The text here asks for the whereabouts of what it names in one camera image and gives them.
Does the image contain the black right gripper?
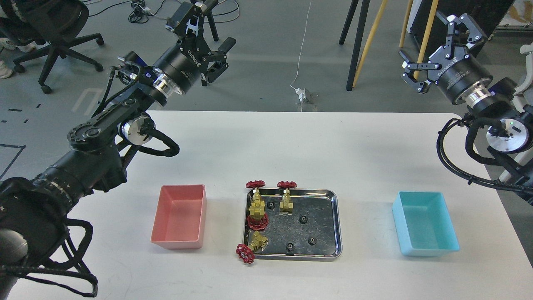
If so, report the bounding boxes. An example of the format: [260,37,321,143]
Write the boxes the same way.
[399,12,494,105]

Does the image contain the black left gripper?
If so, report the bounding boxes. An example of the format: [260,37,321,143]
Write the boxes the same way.
[152,0,237,94]

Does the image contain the brass valve red handle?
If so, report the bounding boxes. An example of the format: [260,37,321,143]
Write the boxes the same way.
[246,213,269,230]

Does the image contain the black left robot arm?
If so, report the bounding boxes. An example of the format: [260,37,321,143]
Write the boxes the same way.
[1,0,236,300]

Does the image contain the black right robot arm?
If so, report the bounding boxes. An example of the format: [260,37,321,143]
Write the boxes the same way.
[400,12,533,204]

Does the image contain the blue plastic box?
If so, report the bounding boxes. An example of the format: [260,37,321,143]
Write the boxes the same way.
[392,190,460,258]

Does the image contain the brass valve top left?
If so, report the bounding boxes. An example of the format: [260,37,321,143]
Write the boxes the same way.
[246,180,265,220]

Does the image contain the pink plastic box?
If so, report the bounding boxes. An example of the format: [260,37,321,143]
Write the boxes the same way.
[150,184,207,250]

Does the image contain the brass valve top middle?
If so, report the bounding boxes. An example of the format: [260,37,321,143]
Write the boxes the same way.
[277,181,297,213]

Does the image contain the brass valve bottom left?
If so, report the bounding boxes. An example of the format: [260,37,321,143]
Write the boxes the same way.
[236,230,269,264]

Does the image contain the black tripod leg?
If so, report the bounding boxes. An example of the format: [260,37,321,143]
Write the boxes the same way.
[205,10,219,42]

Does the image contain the yellow wooden leg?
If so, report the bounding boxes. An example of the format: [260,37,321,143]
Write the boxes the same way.
[399,0,438,63]

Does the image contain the black cabinet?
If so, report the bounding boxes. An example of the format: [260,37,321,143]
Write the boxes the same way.
[407,0,514,45]

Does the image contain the black and yellow easel legs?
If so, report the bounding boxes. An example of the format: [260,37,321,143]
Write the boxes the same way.
[339,0,388,91]

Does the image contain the black office chair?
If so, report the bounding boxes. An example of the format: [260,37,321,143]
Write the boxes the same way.
[1,0,104,94]

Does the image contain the metal tray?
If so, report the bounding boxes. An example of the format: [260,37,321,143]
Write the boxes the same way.
[240,188,342,260]

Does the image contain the black floor cables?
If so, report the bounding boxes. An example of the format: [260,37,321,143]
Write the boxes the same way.
[83,0,240,24]

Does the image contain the white power cable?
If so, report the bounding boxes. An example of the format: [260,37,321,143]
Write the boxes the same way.
[290,0,317,112]

